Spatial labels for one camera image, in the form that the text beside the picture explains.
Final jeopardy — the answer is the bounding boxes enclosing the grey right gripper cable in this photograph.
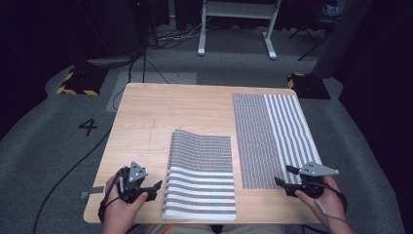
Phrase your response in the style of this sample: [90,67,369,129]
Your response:
[316,199,351,229]

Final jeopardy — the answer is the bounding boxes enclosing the black yellow striped stand base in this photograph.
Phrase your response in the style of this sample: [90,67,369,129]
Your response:
[56,65,109,98]
[286,72,332,100]

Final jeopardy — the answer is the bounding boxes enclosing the person's right hand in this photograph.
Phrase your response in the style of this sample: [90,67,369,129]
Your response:
[294,175,347,226]

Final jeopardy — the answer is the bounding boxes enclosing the person's left hand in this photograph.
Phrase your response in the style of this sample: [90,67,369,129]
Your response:
[102,175,149,229]

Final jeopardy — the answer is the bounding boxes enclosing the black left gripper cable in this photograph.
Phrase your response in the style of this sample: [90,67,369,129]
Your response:
[97,175,122,226]

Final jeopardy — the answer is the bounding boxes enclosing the thin black floor cable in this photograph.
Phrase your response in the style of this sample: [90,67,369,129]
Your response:
[112,48,178,112]

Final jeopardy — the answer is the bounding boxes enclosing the grey white striped cloth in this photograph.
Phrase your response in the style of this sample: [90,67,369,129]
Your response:
[232,93,323,190]

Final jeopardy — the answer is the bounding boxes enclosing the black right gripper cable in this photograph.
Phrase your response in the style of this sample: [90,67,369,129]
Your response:
[319,181,349,213]

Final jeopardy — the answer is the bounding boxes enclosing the long black floor cable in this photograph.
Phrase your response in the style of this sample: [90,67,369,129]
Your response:
[31,127,113,234]

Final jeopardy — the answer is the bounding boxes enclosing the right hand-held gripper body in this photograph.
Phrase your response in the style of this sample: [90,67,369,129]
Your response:
[296,161,340,200]

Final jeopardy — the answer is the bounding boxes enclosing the grey tape piece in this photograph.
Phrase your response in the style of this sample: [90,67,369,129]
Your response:
[79,185,105,200]

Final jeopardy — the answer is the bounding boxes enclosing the white desk frame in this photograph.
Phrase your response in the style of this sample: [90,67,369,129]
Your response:
[197,0,282,60]

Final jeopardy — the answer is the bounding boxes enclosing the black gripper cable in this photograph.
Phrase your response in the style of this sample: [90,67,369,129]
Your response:
[97,175,122,226]
[319,181,349,213]

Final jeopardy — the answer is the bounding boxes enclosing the bundle of floor cables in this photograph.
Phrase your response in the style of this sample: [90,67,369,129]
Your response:
[142,19,208,51]

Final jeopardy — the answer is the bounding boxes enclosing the grey curtain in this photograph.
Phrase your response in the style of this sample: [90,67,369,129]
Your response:
[311,0,373,80]

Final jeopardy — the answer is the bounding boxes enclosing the dark chair legs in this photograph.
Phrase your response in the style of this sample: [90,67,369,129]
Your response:
[287,18,335,62]

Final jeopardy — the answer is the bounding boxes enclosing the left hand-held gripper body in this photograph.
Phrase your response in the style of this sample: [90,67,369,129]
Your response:
[116,161,149,205]

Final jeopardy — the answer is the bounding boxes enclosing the stack of striped cloths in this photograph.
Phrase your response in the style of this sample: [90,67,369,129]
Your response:
[161,129,239,223]

